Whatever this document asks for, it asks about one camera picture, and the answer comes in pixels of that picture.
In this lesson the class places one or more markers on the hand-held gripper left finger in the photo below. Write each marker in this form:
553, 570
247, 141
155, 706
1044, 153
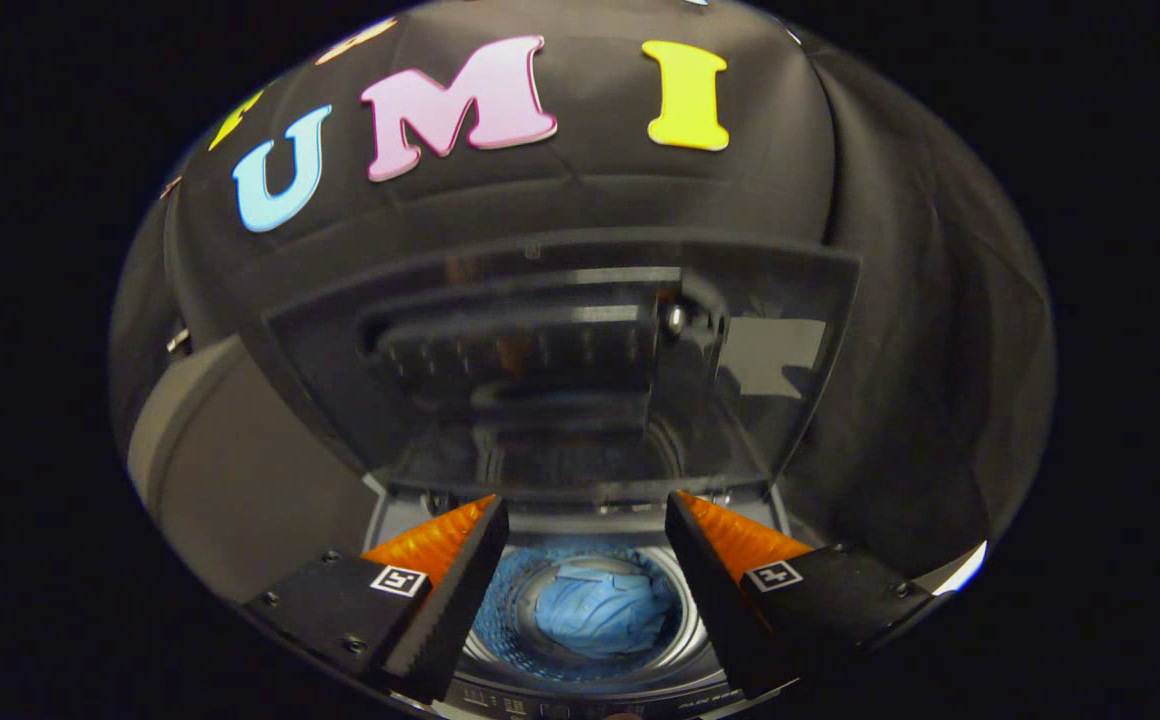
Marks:
460, 600

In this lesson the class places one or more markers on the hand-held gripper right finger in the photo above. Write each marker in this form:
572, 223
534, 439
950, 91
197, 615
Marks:
705, 600

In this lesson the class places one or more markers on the light blue polo shirt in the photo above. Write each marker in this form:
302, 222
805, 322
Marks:
605, 610

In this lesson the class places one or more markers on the grey top-load washing machine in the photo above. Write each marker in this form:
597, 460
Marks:
590, 690

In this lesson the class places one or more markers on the dark transparent washing machine lid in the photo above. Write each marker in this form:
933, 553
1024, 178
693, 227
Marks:
560, 400

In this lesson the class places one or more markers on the black backdrop cloth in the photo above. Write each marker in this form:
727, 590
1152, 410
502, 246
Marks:
900, 350

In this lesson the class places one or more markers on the silver clip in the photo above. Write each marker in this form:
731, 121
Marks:
178, 340

